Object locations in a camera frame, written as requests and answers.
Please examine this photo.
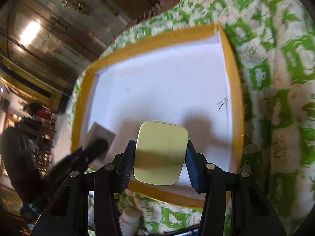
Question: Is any grey medicine carton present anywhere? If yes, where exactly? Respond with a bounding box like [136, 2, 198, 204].
[82, 122, 116, 159]

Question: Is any white pill bottle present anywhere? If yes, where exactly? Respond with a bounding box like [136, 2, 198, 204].
[119, 207, 141, 236]

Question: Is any yellow rectangular tin box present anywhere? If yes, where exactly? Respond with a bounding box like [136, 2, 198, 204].
[133, 121, 188, 186]

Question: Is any seated person in red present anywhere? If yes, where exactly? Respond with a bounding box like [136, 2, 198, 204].
[22, 102, 51, 121]

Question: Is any yellow-edged white tray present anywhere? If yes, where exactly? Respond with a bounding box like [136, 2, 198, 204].
[70, 24, 245, 209]

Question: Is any wooden glass cabinet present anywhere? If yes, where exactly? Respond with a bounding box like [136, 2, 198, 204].
[1, 0, 157, 95]

